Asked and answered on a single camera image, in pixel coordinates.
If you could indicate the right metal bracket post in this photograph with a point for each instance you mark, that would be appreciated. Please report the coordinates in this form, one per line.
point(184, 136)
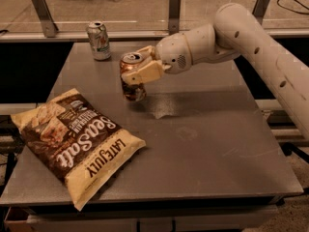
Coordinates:
point(260, 9)

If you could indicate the orange soda can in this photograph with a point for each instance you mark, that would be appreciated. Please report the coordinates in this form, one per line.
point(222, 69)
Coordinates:
point(133, 89)

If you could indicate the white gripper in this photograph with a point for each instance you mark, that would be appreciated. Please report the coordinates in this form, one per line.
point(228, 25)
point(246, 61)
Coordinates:
point(172, 56)

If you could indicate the cardboard box under table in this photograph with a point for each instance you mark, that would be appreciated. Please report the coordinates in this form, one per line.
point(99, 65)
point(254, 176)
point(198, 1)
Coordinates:
point(16, 220)

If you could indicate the green white soda can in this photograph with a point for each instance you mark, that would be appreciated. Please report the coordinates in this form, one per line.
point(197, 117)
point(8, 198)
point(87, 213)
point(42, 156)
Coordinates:
point(99, 41)

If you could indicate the metal bracket post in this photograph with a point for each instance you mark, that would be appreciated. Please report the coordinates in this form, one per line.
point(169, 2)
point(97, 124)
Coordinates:
point(174, 10)
point(260, 9)
point(49, 27)

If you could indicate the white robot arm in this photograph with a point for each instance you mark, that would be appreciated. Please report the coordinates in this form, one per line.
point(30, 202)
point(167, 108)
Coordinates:
point(234, 32)

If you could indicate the brown chip bag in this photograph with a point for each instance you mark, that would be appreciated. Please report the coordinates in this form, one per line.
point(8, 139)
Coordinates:
point(82, 147)

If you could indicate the middle metal bracket post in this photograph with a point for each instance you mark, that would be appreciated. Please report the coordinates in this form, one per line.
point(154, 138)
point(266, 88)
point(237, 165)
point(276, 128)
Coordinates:
point(174, 10)

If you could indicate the left metal bracket post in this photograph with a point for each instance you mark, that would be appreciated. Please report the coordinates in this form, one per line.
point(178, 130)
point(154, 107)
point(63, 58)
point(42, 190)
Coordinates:
point(49, 27)

